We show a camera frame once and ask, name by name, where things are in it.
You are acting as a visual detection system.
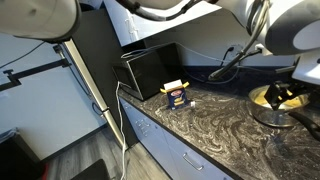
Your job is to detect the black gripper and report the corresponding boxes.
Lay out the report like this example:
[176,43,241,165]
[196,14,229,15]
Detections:
[264,80,316,111]

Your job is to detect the glass pot lid black knob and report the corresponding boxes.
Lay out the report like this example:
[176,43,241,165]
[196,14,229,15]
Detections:
[252,85,313,111]

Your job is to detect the steel saucepan with black handle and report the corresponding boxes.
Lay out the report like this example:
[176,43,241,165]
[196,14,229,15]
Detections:
[248,84,320,141]

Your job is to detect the blue pasta box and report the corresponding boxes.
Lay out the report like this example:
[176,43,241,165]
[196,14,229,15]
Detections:
[159,79,190,111]

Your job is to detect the black steel microwave oven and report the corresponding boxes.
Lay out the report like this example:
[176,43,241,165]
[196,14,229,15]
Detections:
[112,41,184,102]

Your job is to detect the pale blue base cabinet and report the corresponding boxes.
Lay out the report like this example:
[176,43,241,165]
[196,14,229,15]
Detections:
[119,96,244,180]

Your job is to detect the black steel refrigerator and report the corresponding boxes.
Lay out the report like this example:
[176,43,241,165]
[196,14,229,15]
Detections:
[62,8,139,149]

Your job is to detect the black bin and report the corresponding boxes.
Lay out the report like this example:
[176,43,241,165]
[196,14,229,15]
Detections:
[0,128,44,180]

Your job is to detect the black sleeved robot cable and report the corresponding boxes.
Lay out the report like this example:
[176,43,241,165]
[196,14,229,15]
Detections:
[114,0,271,82]

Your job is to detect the white wall outlet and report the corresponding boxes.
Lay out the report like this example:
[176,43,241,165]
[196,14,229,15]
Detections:
[228,42,248,62]

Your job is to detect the thin white cable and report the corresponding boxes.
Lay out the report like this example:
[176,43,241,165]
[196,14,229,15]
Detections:
[121,41,231,63]

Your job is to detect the silver cabinet handle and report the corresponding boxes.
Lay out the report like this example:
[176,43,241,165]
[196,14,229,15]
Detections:
[134,118,151,129]
[139,128,152,138]
[182,152,205,172]

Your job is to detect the white hanging cable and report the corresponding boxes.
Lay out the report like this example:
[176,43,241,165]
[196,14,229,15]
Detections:
[114,80,128,180]

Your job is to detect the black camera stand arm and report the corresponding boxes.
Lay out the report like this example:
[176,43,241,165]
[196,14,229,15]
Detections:
[0,43,73,93]

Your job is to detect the thin black camera cable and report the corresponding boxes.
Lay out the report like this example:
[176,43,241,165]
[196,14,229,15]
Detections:
[0,40,46,69]

